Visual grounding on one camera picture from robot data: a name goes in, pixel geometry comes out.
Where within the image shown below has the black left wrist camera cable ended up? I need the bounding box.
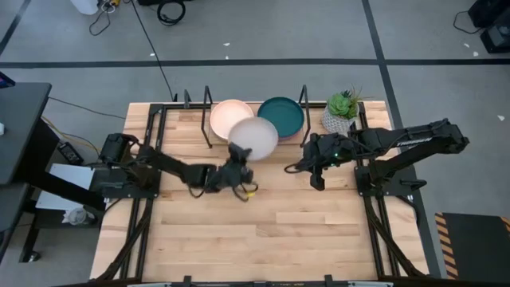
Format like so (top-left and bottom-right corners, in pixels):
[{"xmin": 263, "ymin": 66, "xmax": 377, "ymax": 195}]
[{"xmin": 186, "ymin": 179, "xmax": 260, "ymax": 203}]

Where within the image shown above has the dark teal plate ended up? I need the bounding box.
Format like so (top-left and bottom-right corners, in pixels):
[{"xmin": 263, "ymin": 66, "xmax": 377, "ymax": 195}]
[{"xmin": 257, "ymin": 96, "xmax": 306, "ymax": 140}]

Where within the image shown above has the coiled black cable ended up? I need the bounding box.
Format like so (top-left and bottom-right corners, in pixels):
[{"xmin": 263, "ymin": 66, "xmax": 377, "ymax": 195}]
[{"xmin": 155, "ymin": 0, "xmax": 187, "ymax": 27}]

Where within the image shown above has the grey plate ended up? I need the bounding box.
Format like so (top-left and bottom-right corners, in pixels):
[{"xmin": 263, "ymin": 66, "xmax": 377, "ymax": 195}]
[{"xmin": 227, "ymin": 116, "xmax": 280, "ymax": 162}]

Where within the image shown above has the black power adapter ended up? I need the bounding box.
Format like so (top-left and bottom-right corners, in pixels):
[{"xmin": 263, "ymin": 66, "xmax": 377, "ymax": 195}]
[{"xmin": 57, "ymin": 141, "xmax": 85, "ymax": 167}]

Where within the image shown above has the black wire dish rack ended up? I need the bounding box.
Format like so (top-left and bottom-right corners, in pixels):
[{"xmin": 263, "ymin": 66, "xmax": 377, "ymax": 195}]
[{"xmin": 200, "ymin": 84, "xmax": 312, "ymax": 149}]

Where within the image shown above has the black aluminium rig frame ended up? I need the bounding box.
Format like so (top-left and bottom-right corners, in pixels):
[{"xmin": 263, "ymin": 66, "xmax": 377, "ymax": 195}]
[{"xmin": 95, "ymin": 101, "xmax": 430, "ymax": 287}]

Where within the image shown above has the white sheet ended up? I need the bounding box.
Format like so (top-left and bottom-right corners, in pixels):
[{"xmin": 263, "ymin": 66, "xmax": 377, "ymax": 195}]
[
  {"xmin": 34, "ymin": 191, "xmax": 77, "ymax": 213},
  {"xmin": 47, "ymin": 162, "xmax": 96, "ymax": 191}
]

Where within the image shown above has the clear plastic cup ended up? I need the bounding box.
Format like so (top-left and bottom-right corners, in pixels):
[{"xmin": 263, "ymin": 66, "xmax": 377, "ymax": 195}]
[{"xmin": 66, "ymin": 206, "xmax": 91, "ymax": 226}]

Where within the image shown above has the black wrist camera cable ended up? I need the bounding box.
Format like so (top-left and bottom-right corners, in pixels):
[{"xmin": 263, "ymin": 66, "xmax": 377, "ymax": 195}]
[
  {"xmin": 186, "ymin": 179, "xmax": 260, "ymax": 203},
  {"xmin": 284, "ymin": 158, "xmax": 310, "ymax": 175}
]

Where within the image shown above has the succulent in patterned white pot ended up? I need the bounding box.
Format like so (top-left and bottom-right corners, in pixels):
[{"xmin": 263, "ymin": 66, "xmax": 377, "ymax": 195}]
[{"xmin": 320, "ymin": 85, "xmax": 374, "ymax": 135}]

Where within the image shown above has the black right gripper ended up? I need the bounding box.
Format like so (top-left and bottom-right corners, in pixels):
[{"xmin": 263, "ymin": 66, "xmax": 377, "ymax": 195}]
[{"xmin": 296, "ymin": 132, "xmax": 354, "ymax": 192}]

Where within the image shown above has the black equipment case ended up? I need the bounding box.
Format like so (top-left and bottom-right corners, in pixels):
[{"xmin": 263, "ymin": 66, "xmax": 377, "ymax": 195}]
[
  {"xmin": 480, "ymin": 24, "xmax": 510, "ymax": 55},
  {"xmin": 467, "ymin": 0, "xmax": 510, "ymax": 29}
]

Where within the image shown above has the black floor cable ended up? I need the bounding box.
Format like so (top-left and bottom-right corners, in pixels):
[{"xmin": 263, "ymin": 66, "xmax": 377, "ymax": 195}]
[{"xmin": 130, "ymin": 0, "xmax": 176, "ymax": 101}]

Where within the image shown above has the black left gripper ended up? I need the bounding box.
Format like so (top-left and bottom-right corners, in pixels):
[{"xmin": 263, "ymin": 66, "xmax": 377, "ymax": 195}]
[{"xmin": 213, "ymin": 142, "xmax": 256, "ymax": 191}]

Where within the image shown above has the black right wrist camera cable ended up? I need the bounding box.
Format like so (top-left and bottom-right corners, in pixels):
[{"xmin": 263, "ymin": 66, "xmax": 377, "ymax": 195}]
[{"xmin": 284, "ymin": 158, "xmax": 310, "ymax": 175}]

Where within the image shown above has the black mat with hazard stripes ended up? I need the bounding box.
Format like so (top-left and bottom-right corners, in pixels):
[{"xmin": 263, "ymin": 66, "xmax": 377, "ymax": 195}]
[{"xmin": 433, "ymin": 211, "xmax": 510, "ymax": 282}]

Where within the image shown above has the white container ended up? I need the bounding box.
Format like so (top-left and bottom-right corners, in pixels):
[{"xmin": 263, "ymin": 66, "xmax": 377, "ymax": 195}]
[{"xmin": 70, "ymin": 0, "xmax": 100, "ymax": 16}]

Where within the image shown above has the light pink plate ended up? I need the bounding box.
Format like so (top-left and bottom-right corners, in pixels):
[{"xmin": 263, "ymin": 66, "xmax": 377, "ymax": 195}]
[{"xmin": 209, "ymin": 99, "xmax": 255, "ymax": 141}]

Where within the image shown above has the black desk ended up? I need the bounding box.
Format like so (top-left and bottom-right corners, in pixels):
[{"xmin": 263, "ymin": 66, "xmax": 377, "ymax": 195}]
[{"xmin": 0, "ymin": 82, "xmax": 107, "ymax": 264}]

